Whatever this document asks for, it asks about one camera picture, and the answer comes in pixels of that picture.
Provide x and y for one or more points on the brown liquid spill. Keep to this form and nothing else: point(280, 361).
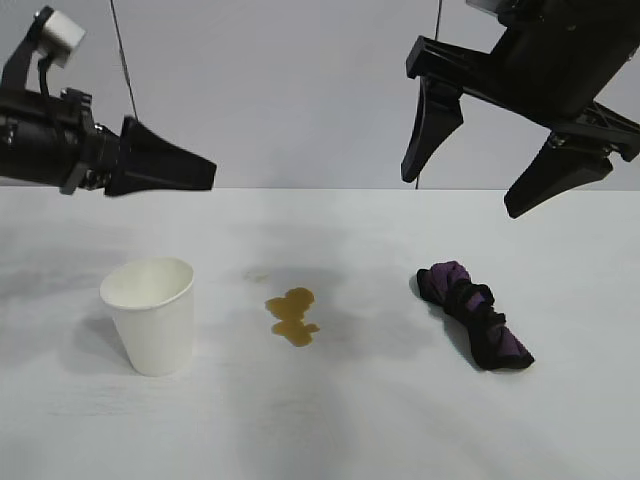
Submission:
point(292, 307)

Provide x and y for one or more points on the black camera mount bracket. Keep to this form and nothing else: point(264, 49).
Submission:
point(20, 65)

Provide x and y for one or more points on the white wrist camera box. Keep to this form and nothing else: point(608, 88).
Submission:
point(62, 35)

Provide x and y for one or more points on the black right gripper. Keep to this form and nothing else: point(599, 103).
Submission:
point(555, 65)

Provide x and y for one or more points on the purple and black cloth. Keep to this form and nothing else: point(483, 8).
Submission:
point(475, 320)

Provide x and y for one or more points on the white paper cup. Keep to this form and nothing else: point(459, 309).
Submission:
point(155, 330)

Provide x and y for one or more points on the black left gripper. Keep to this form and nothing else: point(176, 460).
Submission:
point(45, 145)

